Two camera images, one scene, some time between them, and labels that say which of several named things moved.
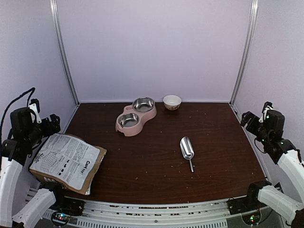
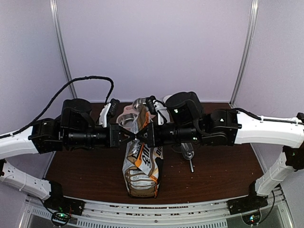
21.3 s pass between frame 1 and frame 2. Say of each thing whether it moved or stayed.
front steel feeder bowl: stayed
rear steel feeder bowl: stayed
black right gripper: moved
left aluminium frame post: stayed
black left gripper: moved
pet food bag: moved
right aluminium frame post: stayed
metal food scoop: stayed
